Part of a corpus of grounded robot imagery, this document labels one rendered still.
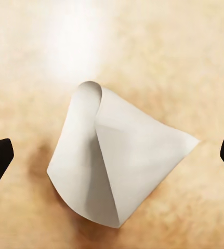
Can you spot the paper coffee filter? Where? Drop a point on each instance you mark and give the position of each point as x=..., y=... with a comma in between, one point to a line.
x=111, y=155

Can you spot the countertop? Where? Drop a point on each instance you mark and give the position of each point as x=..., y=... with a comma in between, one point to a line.
x=165, y=57

